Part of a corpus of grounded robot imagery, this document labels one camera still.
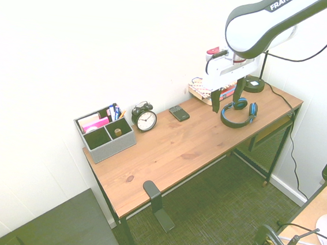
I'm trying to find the red book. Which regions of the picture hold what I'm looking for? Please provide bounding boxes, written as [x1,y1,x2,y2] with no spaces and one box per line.
[212,82,239,103]

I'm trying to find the black desk lamp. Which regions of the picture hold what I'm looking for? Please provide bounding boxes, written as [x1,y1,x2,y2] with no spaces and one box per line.
[242,48,269,95]

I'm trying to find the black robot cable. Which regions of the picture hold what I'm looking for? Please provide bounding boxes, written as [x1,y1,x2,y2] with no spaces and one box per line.
[263,0,327,66]

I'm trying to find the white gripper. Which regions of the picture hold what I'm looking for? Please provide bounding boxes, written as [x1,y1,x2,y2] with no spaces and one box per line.
[198,52,259,118]

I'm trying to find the pink sticky notes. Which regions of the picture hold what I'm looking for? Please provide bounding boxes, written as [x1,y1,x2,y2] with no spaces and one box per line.
[81,114,111,137]

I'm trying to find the black smartphone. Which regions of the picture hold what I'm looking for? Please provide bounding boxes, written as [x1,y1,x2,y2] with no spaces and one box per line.
[167,104,191,123]

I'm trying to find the black metal headphone hanger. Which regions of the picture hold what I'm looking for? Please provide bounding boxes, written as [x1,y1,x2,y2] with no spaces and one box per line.
[138,180,179,235]

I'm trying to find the black lamp power cable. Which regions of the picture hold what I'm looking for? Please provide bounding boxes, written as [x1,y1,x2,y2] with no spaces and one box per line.
[253,81,321,201]

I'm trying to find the black twin-bell alarm clock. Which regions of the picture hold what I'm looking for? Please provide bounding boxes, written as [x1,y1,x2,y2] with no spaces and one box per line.
[129,99,160,135]

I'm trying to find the grey fabric organizer box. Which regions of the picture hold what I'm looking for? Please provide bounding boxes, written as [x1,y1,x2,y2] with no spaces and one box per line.
[70,104,140,168]

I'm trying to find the striped fabric pouch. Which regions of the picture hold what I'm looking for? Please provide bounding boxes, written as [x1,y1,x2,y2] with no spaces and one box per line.
[187,76,238,100]

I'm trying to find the wooden desk with black frame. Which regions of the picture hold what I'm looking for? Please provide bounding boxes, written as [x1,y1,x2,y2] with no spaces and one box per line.
[72,65,306,245]

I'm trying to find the black and blue headphone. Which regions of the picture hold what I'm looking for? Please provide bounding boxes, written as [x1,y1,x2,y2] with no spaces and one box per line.
[219,96,260,131]

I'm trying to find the beige notepad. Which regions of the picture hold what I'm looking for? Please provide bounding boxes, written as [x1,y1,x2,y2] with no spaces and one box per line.
[77,110,102,129]

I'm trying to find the bundle of pens and markers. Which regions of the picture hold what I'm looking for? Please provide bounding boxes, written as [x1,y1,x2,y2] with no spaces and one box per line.
[106,102,127,123]

